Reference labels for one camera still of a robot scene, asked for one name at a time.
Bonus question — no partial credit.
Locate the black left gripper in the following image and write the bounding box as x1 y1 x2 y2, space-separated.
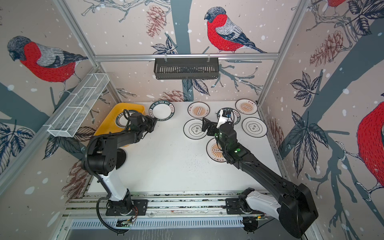
139 115 158 134

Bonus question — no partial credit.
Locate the white black pattern plate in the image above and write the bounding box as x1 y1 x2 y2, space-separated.
183 119 207 140
242 117 268 138

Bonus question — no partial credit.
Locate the green rimmed lettered plate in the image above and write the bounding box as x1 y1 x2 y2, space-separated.
149 100 175 122

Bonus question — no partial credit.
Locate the orange sunburst plate front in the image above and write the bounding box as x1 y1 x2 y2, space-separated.
206 138 226 163

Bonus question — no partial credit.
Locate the orange sunburst plate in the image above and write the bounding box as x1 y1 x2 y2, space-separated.
206 138 226 163
187 102 211 119

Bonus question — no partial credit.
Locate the green red rimmed plate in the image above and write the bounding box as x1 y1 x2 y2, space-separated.
115 112 128 129

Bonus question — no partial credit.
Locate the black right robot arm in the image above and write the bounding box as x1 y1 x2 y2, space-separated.
198 118 319 239

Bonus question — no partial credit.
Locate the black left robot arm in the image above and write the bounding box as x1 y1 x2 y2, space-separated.
83 110 157 217

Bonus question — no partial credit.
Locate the yellow plastic bin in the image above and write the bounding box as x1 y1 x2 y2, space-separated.
94 103 146 137

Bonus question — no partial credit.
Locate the green rimmed plate right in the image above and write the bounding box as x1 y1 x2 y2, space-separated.
217 108 241 125

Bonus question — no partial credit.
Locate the orange sunburst plate corner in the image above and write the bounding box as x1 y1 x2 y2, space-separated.
235 99 258 115

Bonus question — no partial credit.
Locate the black round plate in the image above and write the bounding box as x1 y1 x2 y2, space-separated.
116 148 127 170

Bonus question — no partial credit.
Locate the black hanging basket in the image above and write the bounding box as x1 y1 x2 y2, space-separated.
154 58 220 80

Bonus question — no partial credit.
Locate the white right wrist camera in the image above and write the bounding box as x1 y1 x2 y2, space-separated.
217 109 232 129

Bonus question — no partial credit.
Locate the horizontal aluminium frame bar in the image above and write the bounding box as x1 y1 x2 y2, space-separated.
94 53 280 63

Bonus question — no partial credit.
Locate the white wire basket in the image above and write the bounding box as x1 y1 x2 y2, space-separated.
48 73 110 138

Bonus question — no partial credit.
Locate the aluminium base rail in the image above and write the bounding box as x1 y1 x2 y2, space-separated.
64 191 310 232

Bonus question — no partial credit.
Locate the aluminium frame post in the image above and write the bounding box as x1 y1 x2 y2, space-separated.
53 0 124 104

